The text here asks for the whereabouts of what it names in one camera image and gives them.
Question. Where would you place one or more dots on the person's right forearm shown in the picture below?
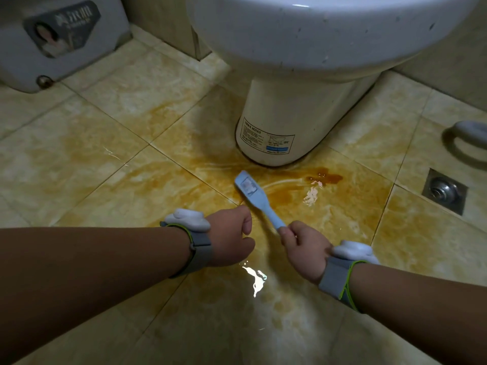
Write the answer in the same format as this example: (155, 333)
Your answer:
(422, 315)

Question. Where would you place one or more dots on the person's left forearm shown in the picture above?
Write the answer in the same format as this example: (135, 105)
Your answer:
(87, 285)

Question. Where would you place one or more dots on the white ceramic toilet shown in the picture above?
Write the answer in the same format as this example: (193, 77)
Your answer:
(315, 64)

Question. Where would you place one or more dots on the label on toilet base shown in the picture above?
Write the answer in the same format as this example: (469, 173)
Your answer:
(266, 140)

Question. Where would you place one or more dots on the person's left hand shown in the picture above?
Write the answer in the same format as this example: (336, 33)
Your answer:
(228, 239)

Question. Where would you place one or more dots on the person's right thumb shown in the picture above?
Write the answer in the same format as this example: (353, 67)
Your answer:
(287, 237)

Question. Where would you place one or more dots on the person's right hand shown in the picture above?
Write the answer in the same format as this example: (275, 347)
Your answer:
(310, 254)

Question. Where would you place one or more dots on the person's left thumb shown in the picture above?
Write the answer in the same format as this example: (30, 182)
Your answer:
(243, 248)

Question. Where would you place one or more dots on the light blue scrub brush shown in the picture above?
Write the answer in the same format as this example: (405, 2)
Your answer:
(258, 199)

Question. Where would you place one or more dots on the metal floor drain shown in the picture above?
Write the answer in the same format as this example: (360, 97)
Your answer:
(444, 191)

